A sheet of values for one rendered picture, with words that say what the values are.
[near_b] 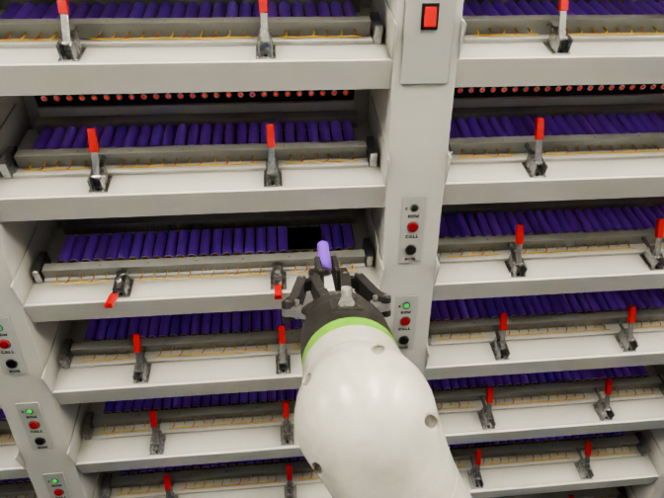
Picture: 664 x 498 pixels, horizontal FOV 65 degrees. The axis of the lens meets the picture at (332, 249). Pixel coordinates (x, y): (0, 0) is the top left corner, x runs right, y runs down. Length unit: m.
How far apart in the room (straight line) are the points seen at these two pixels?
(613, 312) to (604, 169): 0.37
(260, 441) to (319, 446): 0.79
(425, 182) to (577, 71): 0.28
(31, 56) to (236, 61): 0.28
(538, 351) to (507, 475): 0.38
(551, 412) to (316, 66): 0.91
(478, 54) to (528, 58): 0.07
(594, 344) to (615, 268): 0.19
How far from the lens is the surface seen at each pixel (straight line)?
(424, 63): 0.80
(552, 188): 0.95
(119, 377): 1.09
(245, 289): 0.92
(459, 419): 1.23
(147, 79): 0.81
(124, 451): 1.22
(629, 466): 1.54
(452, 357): 1.09
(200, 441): 1.19
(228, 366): 1.05
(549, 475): 1.45
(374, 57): 0.80
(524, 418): 1.28
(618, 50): 0.94
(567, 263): 1.07
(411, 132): 0.82
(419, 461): 0.40
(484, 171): 0.91
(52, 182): 0.93
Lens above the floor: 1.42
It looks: 28 degrees down
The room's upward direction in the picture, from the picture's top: straight up
